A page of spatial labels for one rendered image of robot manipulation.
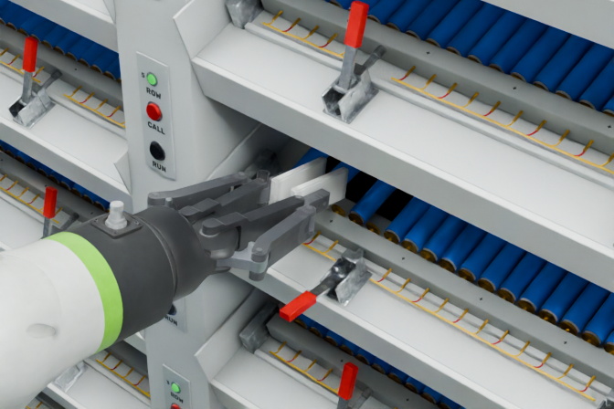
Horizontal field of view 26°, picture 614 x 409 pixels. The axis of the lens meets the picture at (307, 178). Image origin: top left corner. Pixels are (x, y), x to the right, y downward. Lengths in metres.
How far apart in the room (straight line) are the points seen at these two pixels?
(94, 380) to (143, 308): 0.68
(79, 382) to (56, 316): 0.74
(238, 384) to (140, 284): 0.41
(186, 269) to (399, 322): 0.22
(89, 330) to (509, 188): 0.32
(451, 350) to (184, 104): 0.32
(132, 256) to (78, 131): 0.44
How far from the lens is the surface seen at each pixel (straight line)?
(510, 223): 0.99
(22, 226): 1.59
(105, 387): 1.64
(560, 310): 1.11
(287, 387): 1.35
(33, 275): 0.93
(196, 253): 1.02
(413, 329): 1.14
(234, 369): 1.38
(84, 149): 1.38
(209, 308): 1.32
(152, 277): 0.98
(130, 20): 1.20
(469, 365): 1.11
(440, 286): 1.13
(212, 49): 1.15
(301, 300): 1.13
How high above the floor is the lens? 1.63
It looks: 35 degrees down
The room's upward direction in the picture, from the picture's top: straight up
